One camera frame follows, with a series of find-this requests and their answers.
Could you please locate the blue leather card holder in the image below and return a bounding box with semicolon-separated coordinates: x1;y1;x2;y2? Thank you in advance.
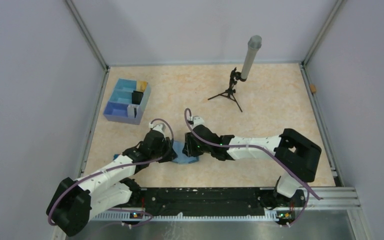
172;140;199;165

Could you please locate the blue compartment organizer tray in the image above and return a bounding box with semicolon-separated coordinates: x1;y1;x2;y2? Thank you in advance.
103;78;151;125

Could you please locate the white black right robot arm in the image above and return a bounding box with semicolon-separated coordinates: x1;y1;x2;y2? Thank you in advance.
183;115;322;206

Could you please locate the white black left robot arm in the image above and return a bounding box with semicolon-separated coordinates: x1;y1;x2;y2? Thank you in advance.
46;118;176;237

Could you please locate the black credit card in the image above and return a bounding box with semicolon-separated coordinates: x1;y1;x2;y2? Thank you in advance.
131;90;144;105

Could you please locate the gold credit card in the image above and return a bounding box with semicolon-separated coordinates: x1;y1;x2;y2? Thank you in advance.
136;80;148;92

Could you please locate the black mini tripod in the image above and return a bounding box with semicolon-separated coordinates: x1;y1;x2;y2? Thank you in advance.
208;67;246;113

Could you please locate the grey tube on stand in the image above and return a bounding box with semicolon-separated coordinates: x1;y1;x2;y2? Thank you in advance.
240;35;262;82

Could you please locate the white toothed cable strip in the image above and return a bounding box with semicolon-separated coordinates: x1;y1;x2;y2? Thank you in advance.
91;211;279;222

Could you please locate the aluminium table frame rail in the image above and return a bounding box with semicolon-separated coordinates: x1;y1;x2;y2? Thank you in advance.
299;63;361;210

